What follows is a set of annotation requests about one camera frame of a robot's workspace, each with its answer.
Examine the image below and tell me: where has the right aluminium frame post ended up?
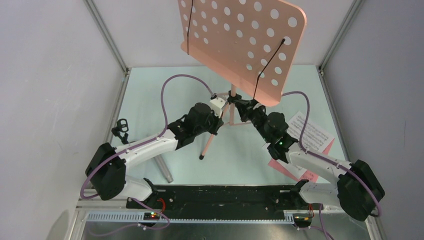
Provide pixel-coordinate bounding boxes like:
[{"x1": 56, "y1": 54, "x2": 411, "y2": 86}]
[{"x1": 318, "y1": 0, "x2": 365, "y2": 72}]

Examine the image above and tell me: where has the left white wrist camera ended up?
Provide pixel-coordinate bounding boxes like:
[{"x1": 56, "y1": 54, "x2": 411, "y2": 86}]
[{"x1": 209, "y1": 96, "x2": 227, "y2": 118}]

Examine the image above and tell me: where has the pink music stand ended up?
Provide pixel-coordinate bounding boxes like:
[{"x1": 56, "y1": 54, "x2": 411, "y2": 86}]
[{"x1": 177, "y1": 0, "x2": 308, "y2": 161}]

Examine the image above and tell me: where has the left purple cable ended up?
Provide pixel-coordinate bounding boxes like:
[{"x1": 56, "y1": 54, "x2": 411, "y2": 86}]
[{"x1": 80, "y1": 74, "x2": 218, "y2": 237}]

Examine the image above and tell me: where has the white sheet music page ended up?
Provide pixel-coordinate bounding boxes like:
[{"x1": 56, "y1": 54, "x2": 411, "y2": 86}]
[{"x1": 282, "y1": 162, "x2": 307, "y2": 179}]

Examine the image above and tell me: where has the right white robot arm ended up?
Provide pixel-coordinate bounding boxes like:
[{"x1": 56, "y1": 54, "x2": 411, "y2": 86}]
[{"x1": 232, "y1": 99, "x2": 385, "y2": 222}]

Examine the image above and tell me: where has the white slotted cable duct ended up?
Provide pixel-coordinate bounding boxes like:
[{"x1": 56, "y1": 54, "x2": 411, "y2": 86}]
[{"x1": 85, "y1": 211, "x2": 295, "y2": 224}]

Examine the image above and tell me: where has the aluminium frame post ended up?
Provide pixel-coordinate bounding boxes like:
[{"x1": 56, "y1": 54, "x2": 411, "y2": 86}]
[
  {"x1": 83, "y1": 0, "x2": 129, "y2": 76},
  {"x1": 318, "y1": 0, "x2": 365, "y2": 72}
]

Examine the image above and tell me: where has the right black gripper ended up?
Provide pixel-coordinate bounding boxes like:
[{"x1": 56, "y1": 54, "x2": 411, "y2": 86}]
[{"x1": 235, "y1": 97, "x2": 272, "y2": 143}]

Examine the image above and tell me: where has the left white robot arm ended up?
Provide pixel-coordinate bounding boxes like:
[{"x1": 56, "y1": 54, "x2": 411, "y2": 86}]
[{"x1": 85, "y1": 97, "x2": 226, "y2": 208}]

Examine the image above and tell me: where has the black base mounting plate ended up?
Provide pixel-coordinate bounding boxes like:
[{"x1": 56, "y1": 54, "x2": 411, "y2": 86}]
[{"x1": 143, "y1": 185, "x2": 320, "y2": 219}]

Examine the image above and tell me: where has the grey metal microphone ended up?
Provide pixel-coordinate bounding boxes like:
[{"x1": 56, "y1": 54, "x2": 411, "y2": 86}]
[{"x1": 154, "y1": 155, "x2": 174, "y2": 183}]

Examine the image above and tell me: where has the pink paper sheet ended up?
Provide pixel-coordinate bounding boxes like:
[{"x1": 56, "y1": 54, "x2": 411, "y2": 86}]
[{"x1": 267, "y1": 137, "x2": 335, "y2": 183}]

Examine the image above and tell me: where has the left aluminium frame post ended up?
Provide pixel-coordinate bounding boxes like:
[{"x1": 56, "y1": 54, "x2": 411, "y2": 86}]
[{"x1": 83, "y1": 0, "x2": 129, "y2": 76}]

